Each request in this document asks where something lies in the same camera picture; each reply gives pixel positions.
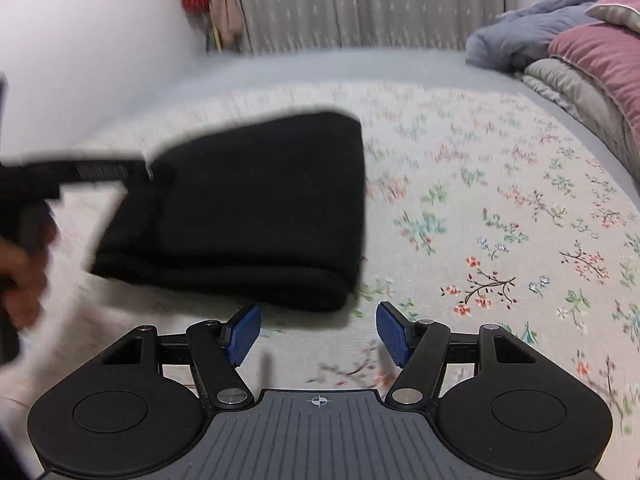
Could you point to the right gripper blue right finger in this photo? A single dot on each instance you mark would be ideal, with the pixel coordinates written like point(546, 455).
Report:
point(396, 332)

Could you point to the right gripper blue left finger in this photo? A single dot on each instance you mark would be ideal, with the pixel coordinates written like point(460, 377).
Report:
point(240, 332)

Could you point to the black pants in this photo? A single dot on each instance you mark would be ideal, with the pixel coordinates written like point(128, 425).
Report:
point(268, 213)

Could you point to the person left hand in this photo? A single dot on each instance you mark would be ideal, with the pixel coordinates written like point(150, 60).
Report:
point(28, 271)

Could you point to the floral white cloth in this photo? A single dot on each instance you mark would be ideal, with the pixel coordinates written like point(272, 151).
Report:
point(482, 207)

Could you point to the light blue bed sheet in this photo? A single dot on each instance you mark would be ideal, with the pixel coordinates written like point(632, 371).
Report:
point(216, 74)

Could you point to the pink hanging garment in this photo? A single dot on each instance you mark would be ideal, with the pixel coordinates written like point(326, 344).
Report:
point(226, 16)

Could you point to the blue grey blanket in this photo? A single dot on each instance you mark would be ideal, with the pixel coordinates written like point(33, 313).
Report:
point(518, 38)

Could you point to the grey patterned curtain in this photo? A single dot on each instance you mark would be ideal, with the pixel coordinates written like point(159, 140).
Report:
point(295, 25)

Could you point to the yellow stick by wall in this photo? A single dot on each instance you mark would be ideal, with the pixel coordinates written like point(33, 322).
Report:
point(217, 40)

